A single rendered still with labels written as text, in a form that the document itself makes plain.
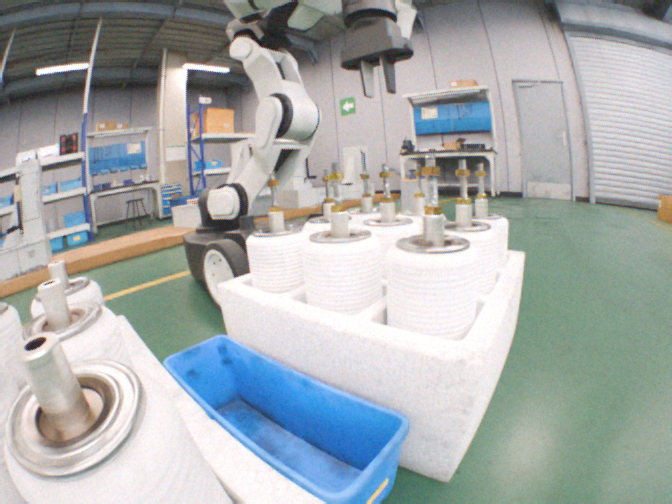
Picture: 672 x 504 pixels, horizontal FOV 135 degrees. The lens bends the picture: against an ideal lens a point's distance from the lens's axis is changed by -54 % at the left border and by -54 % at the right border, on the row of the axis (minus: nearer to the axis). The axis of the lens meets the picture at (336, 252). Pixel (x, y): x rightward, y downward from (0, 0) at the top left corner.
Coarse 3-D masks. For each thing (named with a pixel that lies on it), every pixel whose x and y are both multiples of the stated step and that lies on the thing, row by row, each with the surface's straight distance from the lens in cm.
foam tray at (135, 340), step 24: (144, 360) 30; (168, 384) 26; (192, 408) 22; (192, 432) 20; (216, 432) 20; (216, 456) 19; (240, 456) 18; (240, 480) 17; (264, 480) 17; (288, 480) 17
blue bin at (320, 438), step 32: (192, 352) 43; (224, 352) 46; (256, 352) 39; (192, 384) 45; (224, 384) 48; (256, 384) 42; (288, 384) 36; (320, 384) 32; (224, 416) 48; (256, 416) 47; (288, 416) 40; (320, 416) 35; (352, 416) 31; (384, 416) 29; (256, 448) 26; (288, 448) 41; (320, 448) 40; (352, 448) 35; (384, 448) 25; (320, 480) 37; (352, 480) 37; (384, 480) 30
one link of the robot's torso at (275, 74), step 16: (240, 48) 109; (256, 48) 103; (256, 64) 101; (272, 64) 97; (288, 64) 106; (256, 80) 102; (272, 80) 96; (288, 80) 104; (272, 96) 92; (288, 96) 89; (304, 96) 95; (288, 112) 86; (304, 112) 89; (288, 128) 86; (304, 128) 90
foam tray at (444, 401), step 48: (240, 288) 44; (384, 288) 41; (240, 336) 47; (288, 336) 36; (336, 336) 30; (384, 336) 28; (480, 336) 28; (336, 384) 34; (384, 384) 30; (432, 384) 27; (480, 384) 27; (432, 432) 31
